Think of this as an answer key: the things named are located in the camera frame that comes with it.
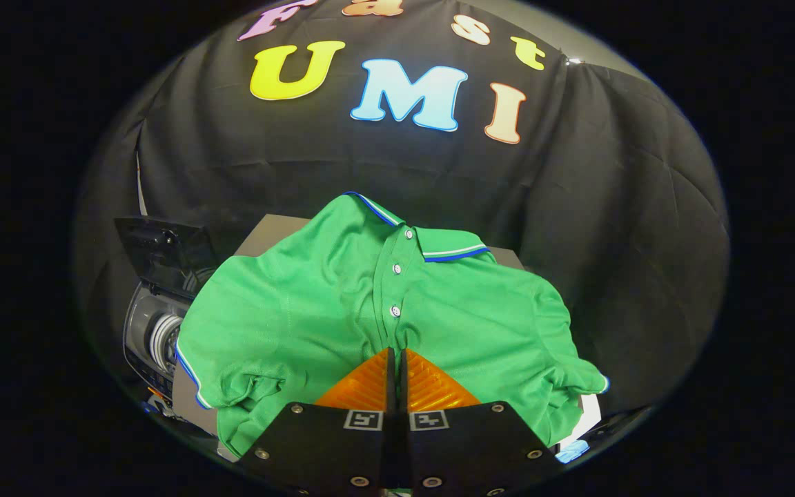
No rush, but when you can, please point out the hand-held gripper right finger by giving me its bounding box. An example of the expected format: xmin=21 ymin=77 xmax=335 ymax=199
xmin=400 ymin=347 xmax=562 ymax=496

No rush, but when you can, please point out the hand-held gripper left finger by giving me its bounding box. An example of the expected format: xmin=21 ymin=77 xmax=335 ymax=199
xmin=235 ymin=347 xmax=398 ymax=496

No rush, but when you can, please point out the green polo shirt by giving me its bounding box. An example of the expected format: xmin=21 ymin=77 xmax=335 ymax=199
xmin=175 ymin=192 xmax=609 ymax=458

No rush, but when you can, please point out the grey washing machine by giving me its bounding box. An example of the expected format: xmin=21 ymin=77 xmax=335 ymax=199
xmin=123 ymin=276 xmax=195 ymax=418

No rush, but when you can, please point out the black backdrop cloth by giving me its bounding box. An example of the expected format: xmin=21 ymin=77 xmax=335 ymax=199
xmin=77 ymin=0 xmax=729 ymax=415

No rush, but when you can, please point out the beige cabinet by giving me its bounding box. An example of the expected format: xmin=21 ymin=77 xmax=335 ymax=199
xmin=171 ymin=214 xmax=526 ymax=462

